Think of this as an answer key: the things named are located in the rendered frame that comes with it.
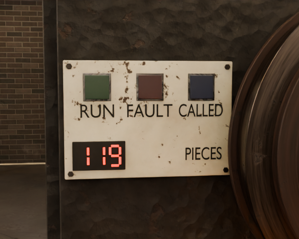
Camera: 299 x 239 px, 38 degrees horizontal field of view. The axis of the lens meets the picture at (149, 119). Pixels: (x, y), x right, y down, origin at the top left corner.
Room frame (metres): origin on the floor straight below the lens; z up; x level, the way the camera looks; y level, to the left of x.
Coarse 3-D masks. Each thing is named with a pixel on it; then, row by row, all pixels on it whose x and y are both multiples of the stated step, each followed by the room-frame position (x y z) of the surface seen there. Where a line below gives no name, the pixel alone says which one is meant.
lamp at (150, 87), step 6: (138, 78) 0.66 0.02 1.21; (144, 78) 0.66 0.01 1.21; (150, 78) 0.66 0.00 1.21; (156, 78) 0.67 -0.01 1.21; (138, 84) 0.67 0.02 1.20; (144, 84) 0.66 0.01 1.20; (150, 84) 0.66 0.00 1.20; (156, 84) 0.67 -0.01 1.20; (144, 90) 0.66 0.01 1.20; (150, 90) 0.66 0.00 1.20; (156, 90) 0.67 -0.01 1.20; (144, 96) 0.66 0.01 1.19; (150, 96) 0.66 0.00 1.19; (156, 96) 0.67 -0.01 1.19
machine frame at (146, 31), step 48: (48, 0) 0.75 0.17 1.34; (96, 0) 0.68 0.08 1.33; (144, 0) 0.69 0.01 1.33; (192, 0) 0.70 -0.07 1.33; (240, 0) 0.71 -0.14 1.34; (288, 0) 0.72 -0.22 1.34; (48, 48) 0.75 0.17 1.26; (96, 48) 0.68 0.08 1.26; (144, 48) 0.69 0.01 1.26; (192, 48) 0.70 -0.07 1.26; (240, 48) 0.71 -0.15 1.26; (48, 96) 0.75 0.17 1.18; (48, 144) 0.75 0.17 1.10; (48, 192) 0.75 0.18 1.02; (96, 192) 0.68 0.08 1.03; (144, 192) 0.69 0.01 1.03; (192, 192) 0.70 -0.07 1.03
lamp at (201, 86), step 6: (192, 78) 0.67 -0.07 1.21; (198, 78) 0.67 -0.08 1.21; (204, 78) 0.68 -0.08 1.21; (210, 78) 0.68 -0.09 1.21; (192, 84) 0.67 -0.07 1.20; (198, 84) 0.67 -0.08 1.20; (204, 84) 0.68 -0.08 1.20; (210, 84) 0.68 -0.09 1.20; (192, 90) 0.67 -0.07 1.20; (198, 90) 0.67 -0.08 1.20; (204, 90) 0.68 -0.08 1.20; (210, 90) 0.68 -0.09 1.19; (192, 96) 0.67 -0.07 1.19; (198, 96) 0.67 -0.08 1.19; (204, 96) 0.68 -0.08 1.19; (210, 96) 0.68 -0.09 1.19
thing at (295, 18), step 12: (288, 24) 0.63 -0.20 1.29; (276, 36) 0.62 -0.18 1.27; (264, 48) 0.62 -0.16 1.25; (252, 72) 0.62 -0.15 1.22; (240, 96) 0.62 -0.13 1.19; (240, 108) 0.62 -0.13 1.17; (228, 144) 0.62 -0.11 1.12; (228, 156) 0.62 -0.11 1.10; (240, 192) 0.62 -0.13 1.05; (240, 204) 0.62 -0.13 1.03; (252, 228) 0.62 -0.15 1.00
